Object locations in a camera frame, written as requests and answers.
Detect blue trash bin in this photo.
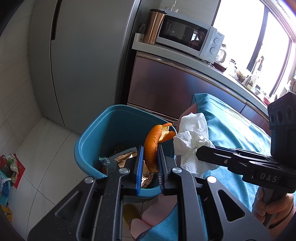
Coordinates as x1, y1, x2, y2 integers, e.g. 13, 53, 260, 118
74, 104, 179, 200

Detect red paper bag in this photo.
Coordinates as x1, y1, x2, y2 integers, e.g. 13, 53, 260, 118
12, 159, 26, 189

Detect clear plastic bags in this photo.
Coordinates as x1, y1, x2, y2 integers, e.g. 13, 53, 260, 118
228, 59, 239, 77

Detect steel kitchen faucet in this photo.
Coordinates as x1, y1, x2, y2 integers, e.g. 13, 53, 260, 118
245, 56, 264, 85

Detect blue floral tablecloth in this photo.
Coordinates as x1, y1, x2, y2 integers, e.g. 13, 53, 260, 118
136, 93, 274, 241

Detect glass electric kettle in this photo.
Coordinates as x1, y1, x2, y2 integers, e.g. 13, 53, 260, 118
216, 44, 228, 63

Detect dark lidded bowl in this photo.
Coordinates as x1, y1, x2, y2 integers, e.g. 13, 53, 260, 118
213, 61, 228, 72

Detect kitchen window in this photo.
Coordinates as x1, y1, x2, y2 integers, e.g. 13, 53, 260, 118
209, 0, 296, 98

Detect person's right hand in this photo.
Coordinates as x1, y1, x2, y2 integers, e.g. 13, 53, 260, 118
252, 186, 296, 229

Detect person's right forearm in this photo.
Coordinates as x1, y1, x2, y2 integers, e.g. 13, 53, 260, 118
266, 209, 296, 240

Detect grey refrigerator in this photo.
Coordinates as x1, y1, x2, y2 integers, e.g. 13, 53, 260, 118
28, 0, 144, 138

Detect white tissue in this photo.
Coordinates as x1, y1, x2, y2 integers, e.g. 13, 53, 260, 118
173, 112, 219, 179

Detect yellow slipper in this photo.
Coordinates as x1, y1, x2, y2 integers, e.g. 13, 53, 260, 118
122, 204, 143, 229

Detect bronze travel tumbler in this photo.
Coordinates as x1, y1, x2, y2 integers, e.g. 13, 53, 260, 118
142, 9, 167, 45

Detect long orange peel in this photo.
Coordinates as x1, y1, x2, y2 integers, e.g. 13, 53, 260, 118
144, 123, 176, 173

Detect brown base cabinets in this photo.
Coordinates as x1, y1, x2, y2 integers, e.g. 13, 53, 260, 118
127, 51, 271, 131

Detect person's pink trouser leg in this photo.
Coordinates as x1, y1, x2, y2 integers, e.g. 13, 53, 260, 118
131, 202, 177, 241

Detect white microwave oven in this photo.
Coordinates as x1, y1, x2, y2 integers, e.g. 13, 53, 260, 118
155, 11, 225, 64

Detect large gold snack wrapper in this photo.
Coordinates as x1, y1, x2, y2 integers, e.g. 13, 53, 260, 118
113, 149, 154, 188

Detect crumpled plastic bags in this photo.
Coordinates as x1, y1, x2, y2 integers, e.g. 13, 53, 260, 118
0, 153, 19, 207

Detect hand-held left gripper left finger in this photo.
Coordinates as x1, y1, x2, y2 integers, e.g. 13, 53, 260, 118
28, 146, 145, 241

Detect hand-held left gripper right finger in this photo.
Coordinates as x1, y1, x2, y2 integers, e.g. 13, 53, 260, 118
157, 144, 271, 241

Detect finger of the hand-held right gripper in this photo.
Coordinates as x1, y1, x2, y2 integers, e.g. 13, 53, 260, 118
214, 146, 271, 163
196, 145, 251, 173

